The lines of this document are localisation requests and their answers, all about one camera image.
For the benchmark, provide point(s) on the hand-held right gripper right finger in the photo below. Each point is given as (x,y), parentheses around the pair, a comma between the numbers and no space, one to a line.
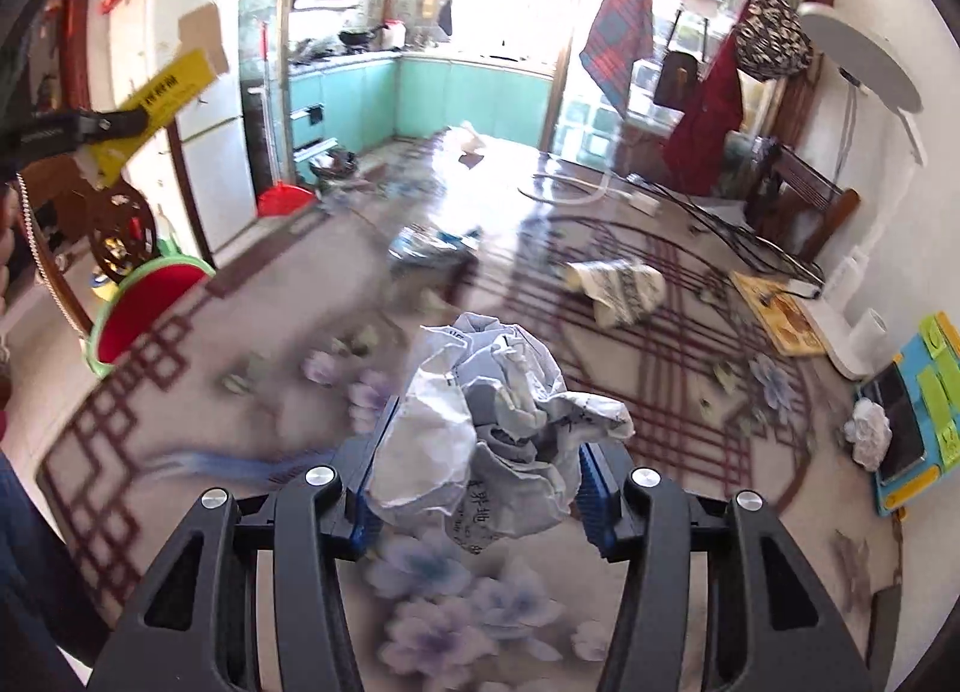
(596,504)

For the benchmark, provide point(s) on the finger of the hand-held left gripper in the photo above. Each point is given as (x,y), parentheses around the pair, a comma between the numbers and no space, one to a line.
(105,123)

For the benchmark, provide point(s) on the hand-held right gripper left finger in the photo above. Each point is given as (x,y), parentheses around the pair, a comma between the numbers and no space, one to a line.
(366,523)

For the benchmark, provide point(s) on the yellow cardboard box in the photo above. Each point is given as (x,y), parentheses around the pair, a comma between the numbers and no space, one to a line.
(172,88)

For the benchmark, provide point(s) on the white printed paper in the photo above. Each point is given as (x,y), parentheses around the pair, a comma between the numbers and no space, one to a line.
(487,422)

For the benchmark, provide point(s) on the red bin with green rim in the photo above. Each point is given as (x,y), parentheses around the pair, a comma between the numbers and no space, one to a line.
(142,317)

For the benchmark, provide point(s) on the white refrigerator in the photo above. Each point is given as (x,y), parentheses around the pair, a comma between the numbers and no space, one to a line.
(217,159)

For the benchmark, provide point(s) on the red broom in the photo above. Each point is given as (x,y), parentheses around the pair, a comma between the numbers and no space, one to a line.
(285,200)

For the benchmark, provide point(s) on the patterned paper cup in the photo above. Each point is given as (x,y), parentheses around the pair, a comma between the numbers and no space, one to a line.
(622,291)

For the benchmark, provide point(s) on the black wok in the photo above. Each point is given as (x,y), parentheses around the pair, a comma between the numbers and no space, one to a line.
(356,38)

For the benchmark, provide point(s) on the crumpled white tissue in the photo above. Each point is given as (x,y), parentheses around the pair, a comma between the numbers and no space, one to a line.
(866,433)

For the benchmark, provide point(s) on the blue white plastic wrapper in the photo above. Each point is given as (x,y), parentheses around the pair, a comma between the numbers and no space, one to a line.
(427,246)

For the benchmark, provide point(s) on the black smartphone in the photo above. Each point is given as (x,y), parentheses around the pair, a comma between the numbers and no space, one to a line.
(904,429)

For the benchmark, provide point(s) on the person's dark jacket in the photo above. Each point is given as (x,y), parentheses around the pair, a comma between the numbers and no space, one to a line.
(37,587)

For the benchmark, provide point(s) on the colourful toy phone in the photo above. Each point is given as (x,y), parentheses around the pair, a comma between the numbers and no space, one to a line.
(937,399)

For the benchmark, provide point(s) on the teal kitchen cabinets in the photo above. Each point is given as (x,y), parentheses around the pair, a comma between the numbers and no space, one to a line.
(465,99)

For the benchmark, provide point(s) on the dark wooden chair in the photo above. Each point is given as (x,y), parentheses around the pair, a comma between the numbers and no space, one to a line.
(802,197)

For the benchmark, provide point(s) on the red garment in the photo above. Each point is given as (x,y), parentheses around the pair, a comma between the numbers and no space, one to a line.
(701,129)

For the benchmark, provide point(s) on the brown handbag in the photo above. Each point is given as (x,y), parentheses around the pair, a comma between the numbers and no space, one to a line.
(675,80)

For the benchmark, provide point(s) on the plaid cloth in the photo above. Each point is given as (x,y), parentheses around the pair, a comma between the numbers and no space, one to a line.
(619,24)

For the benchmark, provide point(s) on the black white patterned bag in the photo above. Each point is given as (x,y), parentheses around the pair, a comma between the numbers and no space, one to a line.
(772,35)

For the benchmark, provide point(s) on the white round lamp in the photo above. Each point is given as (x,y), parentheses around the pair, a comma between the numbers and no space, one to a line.
(862,54)

